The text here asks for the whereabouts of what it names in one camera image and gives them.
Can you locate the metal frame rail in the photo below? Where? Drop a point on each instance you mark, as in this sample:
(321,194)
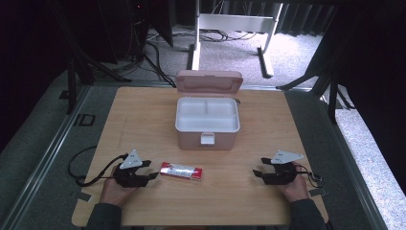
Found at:
(48,150)
(351,166)

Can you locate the person's left hand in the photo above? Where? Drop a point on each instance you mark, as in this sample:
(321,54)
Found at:
(115,193)

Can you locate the white divided tray insert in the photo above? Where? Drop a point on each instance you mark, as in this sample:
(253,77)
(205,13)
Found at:
(207,123)

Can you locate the white desk frame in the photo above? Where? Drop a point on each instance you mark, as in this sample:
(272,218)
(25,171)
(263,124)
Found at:
(236,23)

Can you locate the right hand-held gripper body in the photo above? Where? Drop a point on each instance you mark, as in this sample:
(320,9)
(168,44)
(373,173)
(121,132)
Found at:
(282,174)

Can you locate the black tape square outline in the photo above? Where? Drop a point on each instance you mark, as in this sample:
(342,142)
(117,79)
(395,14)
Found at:
(76,120)

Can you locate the grey tape strip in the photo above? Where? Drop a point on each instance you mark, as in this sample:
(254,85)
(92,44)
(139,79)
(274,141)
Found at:
(317,192)
(85,196)

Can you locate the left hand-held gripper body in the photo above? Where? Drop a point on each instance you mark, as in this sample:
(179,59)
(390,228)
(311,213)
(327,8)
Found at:
(130,161)

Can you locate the black tape patch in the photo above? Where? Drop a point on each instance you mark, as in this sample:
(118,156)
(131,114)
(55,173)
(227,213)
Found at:
(63,94)

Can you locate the dark hanging panel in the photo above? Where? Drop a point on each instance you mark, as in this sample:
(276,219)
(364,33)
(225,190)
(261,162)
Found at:
(162,22)

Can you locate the black metal stand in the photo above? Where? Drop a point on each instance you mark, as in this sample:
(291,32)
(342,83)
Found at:
(333,96)
(72,86)

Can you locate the red and white packet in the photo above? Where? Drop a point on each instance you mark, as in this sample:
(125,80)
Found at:
(180,171)

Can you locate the pink storage box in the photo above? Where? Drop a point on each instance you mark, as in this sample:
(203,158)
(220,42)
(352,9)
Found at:
(191,143)

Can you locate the person's right hand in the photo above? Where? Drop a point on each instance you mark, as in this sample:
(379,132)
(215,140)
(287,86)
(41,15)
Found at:
(297,191)

